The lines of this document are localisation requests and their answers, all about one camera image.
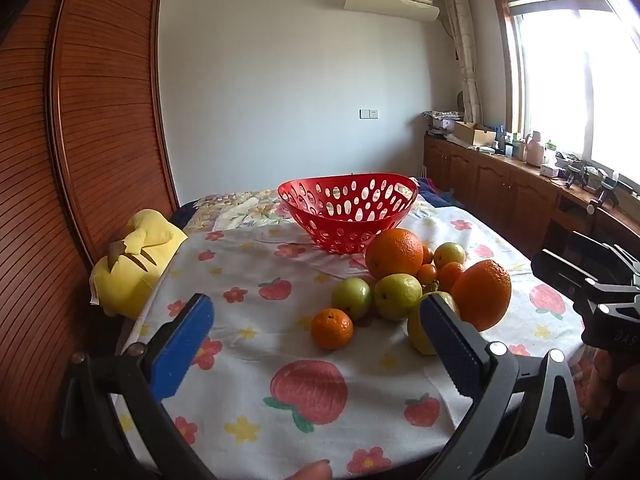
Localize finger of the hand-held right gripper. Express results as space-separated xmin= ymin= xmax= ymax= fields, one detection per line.
xmin=531 ymin=250 xmax=601 ymax=306
xmin=570 ymin=231 xmax=640 ymax=283

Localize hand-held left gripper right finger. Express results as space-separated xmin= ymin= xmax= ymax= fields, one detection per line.
xmin=419 ymin=291 xmax=588 ymax=480

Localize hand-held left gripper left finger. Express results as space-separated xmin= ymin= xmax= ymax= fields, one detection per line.
xmin=60 ymin=292 xmax=221 ymax=480

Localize green guava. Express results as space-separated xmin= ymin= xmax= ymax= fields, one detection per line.
xmin=331 ymin=277 xmax=372 ymax=321
xmin=374 ymin=273 xmax=423 ymax=322

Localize large orange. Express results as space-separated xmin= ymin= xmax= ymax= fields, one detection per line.
xmin=451 ymin=259 xmax=512 ymax=332
xmin=365 ymin=228 xmax=425 ymax=281

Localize red perforated plastic basket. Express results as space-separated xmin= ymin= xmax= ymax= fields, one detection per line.
xmin=278 ymin=173 xmax=420 ymax=255

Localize person's left hand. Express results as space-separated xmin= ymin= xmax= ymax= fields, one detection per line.
xmin=277 ymin=459 xmax=333 ymax=480

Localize yellow plush toy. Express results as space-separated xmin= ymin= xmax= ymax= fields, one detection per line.
xmin=89 ymin=208 xmax=189 ymax=318

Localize small yellow-green guava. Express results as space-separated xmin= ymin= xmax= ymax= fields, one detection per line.
xmin=433 ymin=242 xmax=467 ymax=270

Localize white strawberry print cloth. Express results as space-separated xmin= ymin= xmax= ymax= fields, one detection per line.
xmin=112 ymin=200 xmax=588 ymax=480

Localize wooden cabinet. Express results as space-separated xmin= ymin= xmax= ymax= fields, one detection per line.
xmin=424 ymin=132 xmax=640 ymax=261

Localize floral quilt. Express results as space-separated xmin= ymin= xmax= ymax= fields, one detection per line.
xmin=190 ymin=187 xmax=441 ymax=233

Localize dark blue blanket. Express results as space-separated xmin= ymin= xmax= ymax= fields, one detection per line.
xmin=415 ymin=177 xmax=468 ymax=208

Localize cardboard box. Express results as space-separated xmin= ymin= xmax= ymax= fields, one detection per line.
xmin=453 ymin=121 xmax=496 ymax=147

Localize wooden framed window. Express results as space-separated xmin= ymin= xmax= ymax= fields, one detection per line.
xmin=490 ymin=0 xmax=640 ymax=186

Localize patterned cloth pile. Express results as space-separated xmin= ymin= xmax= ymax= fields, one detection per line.
xmin=421 ymin=110 xmax=463 ymax=136

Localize patterned curtain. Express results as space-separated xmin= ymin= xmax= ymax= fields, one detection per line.
xmin=440 ymin=0 xmax=483 ymax=126

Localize wooden slatted wardrobe door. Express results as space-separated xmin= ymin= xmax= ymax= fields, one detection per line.
xmin=0 ymin=0 xmax=181 ymax=480

